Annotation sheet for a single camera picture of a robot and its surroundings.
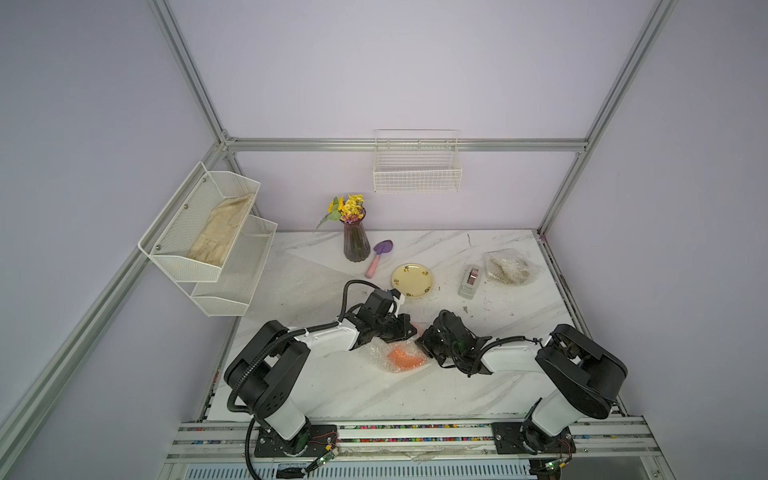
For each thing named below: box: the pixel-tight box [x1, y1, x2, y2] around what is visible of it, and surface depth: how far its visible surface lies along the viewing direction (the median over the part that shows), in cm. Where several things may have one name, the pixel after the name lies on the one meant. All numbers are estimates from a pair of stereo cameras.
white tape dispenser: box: [458, 265, 483, 300], surface depth 103 cm
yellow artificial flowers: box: [316, 194, 365, 230], surface depth 95 cm
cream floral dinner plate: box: [391, 263, 434, 298], surface depth 107 cm
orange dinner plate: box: [388, 348, 425, 369], surface depth 87 cm
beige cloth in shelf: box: [188, 193, 255, 267], surface depth 81 cm
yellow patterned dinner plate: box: [486, 255, 532, 284], surface depth 106 cm
